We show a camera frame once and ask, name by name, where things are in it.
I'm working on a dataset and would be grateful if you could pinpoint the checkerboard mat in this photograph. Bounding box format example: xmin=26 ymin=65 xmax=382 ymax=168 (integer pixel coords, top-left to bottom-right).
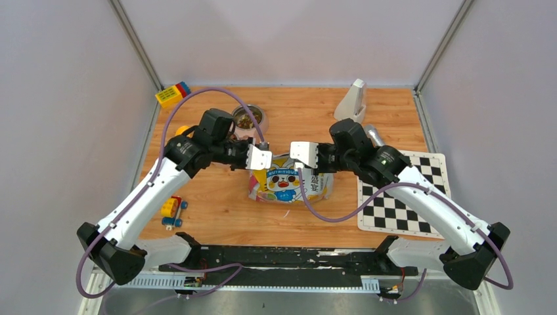
xmin=357 ymin=150 xmax=451 ymax=239

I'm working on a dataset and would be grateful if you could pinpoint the silver microphone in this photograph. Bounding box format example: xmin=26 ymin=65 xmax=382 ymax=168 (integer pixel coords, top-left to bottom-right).
xmin=364 ymin=125 xmax=386 ymax=146

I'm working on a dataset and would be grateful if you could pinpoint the pink double bowl stand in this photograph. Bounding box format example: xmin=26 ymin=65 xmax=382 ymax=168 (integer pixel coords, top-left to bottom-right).
xmin=228 ymin=104 xmax=270 ymax=141

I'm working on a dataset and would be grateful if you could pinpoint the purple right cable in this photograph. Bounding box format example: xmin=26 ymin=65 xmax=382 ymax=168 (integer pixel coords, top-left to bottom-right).
xmin=297 ymin=167 xmax=514 ymax=305

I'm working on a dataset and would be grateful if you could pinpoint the purple cable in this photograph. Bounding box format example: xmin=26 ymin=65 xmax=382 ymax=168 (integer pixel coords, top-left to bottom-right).
xmin=76 ymin=87 xmax=269 ymax=300
xmin=297 ymin=167 xmax=514 ymax=305

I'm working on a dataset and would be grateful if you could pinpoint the white metronome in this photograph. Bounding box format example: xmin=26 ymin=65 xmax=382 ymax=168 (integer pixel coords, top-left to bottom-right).
xmin=334 ymin=79 xmax=367 ymax=123

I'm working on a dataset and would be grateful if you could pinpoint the yellow red toy block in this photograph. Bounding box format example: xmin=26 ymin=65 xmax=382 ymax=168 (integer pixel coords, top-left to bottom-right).
xmin=160 ymin=196 xmax=189 ymax=230

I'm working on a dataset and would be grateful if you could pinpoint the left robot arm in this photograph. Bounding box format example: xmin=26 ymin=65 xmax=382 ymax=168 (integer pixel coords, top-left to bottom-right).
xmin=77 ymin=108 xmax=251 ymax=285

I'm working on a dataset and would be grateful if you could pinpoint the steel bowl far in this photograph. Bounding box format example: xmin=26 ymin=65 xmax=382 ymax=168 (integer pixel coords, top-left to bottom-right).
xmin=232 ymin=104 xmax=265 ymax=130

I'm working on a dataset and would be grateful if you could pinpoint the yellow food scoop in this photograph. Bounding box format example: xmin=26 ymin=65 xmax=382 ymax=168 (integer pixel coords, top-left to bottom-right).
xmin=175 ymin=125 xmax=192 ymax=137

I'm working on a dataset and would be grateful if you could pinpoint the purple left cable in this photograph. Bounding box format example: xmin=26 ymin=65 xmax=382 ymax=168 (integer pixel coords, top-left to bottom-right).
xmin=76 ymin=87 xmax=269 ymax=300

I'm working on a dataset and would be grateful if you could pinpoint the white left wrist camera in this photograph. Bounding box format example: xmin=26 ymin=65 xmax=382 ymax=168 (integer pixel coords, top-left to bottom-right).
xmin=246 ymin=142 xmax=273 ymax=171

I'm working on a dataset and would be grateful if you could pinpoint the yellow red blue block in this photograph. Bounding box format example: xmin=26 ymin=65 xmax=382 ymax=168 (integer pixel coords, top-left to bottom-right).
xmin=155 ymin=81 xmax=191 ymax=109

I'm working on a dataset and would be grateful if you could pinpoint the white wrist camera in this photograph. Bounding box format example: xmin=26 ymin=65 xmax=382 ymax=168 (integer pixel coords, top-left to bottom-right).
xmin=290 ymin=141 xmax=319 ymax=169
xmin=246 ymin=142 xmax=273 ymax=171

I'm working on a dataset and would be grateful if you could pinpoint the pet food bag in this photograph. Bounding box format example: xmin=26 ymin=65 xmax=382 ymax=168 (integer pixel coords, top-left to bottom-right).
xmin=248 ymin=154 xmax=334 ymax=203

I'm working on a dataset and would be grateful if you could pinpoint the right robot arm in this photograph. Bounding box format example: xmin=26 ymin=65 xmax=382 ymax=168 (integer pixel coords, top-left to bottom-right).
xmin=309 ymin=119 xmax=514 ymax=290

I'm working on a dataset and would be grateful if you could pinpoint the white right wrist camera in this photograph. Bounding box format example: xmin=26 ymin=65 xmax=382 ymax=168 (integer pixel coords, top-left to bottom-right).
xmin=290 ymin=141 xmax=319 ymax=169

